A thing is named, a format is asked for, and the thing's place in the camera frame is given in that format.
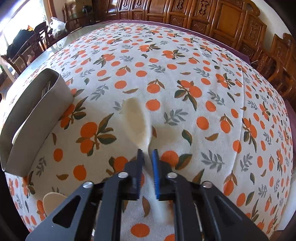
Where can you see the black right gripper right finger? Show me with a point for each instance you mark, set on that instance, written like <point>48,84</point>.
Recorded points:
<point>160,169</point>

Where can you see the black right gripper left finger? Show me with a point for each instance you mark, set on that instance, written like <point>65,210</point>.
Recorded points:
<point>133,182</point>

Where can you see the long cream plastic spoon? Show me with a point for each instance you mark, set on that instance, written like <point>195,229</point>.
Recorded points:
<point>138,128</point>

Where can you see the cream plastic ladle spoon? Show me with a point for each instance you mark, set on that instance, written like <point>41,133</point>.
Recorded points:
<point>51,201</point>

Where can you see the grey metal tray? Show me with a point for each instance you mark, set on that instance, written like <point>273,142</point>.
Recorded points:
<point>30,119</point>

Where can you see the stainless steel fork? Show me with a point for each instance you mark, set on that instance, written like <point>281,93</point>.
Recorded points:
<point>46,88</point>

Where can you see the orange-print white tablecloth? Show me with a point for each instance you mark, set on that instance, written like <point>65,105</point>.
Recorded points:
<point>213,118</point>

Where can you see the dark wooden dining chair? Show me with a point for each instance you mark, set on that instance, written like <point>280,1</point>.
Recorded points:
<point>26,47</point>

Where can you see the white plastic bag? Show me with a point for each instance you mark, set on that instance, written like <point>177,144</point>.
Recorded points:
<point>58,27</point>

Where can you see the carved wooden bench backrest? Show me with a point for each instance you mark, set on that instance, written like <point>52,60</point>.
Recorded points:
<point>240,25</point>

